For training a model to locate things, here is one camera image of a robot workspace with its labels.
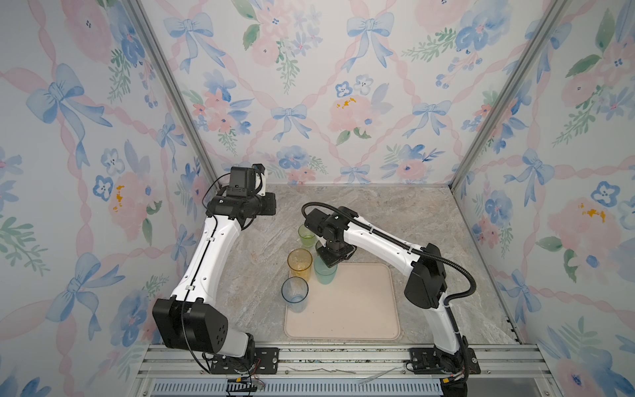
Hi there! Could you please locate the small green glass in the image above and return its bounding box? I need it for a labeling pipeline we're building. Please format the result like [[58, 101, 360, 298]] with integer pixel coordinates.
[[298, 225, 317, 249]]

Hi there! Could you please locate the tall yellow plastic glass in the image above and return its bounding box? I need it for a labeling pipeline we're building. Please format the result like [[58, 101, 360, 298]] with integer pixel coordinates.
[[287, 248, 314, 281]]

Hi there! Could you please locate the teal textured plastic glass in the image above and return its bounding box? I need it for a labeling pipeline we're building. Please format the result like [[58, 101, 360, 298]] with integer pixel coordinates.
[[314, 256, 337, 285]]

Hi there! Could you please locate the tall blue plastic glass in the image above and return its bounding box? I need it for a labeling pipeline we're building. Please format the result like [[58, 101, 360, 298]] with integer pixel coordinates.
[[280, 276, 309, 314]]

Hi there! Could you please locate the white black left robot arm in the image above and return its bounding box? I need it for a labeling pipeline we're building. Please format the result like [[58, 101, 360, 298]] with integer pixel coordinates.
[[152, 192, 276, 373]]

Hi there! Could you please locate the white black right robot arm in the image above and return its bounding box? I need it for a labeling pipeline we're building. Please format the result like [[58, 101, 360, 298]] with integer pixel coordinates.
[[301, 202, 477, 381]]

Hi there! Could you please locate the beige rectangular tray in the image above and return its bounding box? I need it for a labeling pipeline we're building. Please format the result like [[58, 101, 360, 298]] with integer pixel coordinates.
[[284, 263, 401, 342]]

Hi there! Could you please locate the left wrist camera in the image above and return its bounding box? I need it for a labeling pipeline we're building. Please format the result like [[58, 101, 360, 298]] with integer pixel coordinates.
[[227, 164, 266, 198]]

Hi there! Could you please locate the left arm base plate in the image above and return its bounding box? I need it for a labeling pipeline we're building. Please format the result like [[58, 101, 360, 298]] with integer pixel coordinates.
[[208, 347, 280, 375]]

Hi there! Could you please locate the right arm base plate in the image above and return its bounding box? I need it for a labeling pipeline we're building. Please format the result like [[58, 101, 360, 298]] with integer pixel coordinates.
[[406, 347, 481, 376]]

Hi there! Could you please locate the aluminium frame rail front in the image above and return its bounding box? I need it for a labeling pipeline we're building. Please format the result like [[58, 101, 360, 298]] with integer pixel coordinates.
[[129, 343, 563, 396]]

